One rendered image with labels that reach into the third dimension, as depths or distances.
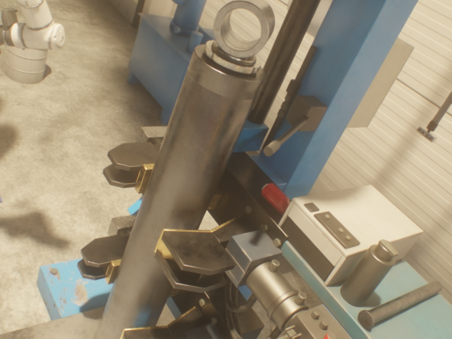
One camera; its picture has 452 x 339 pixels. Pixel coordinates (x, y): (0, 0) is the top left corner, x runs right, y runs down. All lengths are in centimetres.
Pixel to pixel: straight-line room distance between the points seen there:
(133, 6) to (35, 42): 421
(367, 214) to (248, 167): 44
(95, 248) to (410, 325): 117
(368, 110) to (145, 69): 248
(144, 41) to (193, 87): 297
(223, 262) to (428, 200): 206
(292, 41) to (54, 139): 219
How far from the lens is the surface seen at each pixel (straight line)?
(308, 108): 153
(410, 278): 166
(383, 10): 153
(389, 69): 209
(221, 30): 130
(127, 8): 606
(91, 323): 221
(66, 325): 218
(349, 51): 156
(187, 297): 194
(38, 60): 399
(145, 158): 166
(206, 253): 138
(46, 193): 298
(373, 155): 341
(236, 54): 129
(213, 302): 182
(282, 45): 165
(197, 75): 130
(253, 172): 167
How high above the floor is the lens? 191
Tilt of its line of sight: 30 degrees down
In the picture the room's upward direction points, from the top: 23 degrees clockwise
